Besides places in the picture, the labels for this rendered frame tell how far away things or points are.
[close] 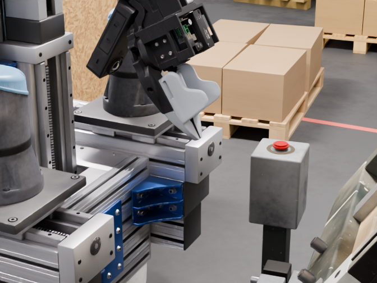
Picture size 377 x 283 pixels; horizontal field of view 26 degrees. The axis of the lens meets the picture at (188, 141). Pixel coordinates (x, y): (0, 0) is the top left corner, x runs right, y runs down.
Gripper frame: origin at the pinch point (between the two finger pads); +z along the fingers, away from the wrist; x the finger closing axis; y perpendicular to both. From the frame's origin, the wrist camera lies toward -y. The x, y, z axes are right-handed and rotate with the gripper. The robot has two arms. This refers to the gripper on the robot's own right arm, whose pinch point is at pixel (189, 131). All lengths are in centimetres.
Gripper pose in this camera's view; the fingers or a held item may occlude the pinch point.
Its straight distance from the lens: 101.1
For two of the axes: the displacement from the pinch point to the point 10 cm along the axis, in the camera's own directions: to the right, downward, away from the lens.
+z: 4.1, 9.0, 1.5
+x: 4.4, -3.4, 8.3
